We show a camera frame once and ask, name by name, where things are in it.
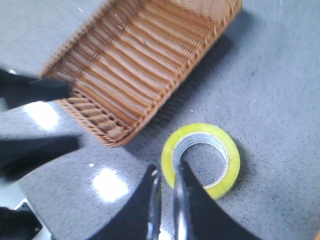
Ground yellow tape roll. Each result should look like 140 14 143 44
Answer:
161 122 241 200

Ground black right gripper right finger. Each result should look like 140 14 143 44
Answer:
173 160 259 240

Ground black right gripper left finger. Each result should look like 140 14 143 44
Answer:
88 163 162 240

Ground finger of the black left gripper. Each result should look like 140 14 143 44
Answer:
0 69 72 110
0 136 80 180

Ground brown wicker basket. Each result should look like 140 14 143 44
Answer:
39 0 243 147

